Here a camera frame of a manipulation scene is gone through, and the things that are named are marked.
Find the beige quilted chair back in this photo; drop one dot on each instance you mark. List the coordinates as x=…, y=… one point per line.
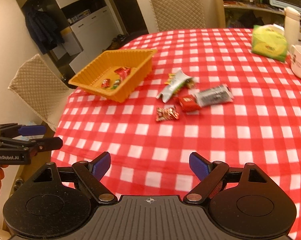
x=178, y=14

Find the red square snack packet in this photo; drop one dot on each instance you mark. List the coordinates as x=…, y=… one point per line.
x=188, y=103

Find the white ceramic mug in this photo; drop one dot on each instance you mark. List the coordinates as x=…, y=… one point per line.
x=295, y=52

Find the grey barcode snack packet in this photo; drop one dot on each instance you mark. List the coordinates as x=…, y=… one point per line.
x=214, y=96

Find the silver white snack wrapper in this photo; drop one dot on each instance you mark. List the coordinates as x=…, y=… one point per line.
x=178, y=80

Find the orange plastic tray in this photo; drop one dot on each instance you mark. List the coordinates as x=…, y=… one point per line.
x=90, y=77

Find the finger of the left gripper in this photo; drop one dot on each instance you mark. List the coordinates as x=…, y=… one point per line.
x=46, y=144
x=32, y=130

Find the green small candy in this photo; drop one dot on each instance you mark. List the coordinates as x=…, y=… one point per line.
x=116, y=84

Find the beige quilted side chair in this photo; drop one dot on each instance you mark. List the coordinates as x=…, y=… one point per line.
x=41, y=90

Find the large red snack packet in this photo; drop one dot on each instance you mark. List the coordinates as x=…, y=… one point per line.
x=123, y=72

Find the green yellow tissue pack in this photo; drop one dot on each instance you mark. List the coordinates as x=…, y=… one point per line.
x=268, y=41

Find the white thermos bottle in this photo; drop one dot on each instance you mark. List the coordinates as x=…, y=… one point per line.
x=291, y=26

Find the yellow red small candy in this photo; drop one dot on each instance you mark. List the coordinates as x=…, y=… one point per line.
x=170, y=78

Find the white drawer cabinet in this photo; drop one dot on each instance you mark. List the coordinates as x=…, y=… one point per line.
x=87, y=27

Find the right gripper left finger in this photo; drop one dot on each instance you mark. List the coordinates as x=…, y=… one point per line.
x=90, y=174

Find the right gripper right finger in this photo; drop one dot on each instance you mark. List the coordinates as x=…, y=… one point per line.
x=211, y=176

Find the red white checkered tablecloth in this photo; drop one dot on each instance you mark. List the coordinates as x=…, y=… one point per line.
x=262, y=125

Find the wooden shelf unit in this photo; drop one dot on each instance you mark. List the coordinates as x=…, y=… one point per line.
x=246, y=13

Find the red gold candy wrapper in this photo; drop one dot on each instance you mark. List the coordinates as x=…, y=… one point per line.
x=166, y=114

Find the dark hanging jacket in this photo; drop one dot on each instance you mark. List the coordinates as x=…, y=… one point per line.
x=43, y=30

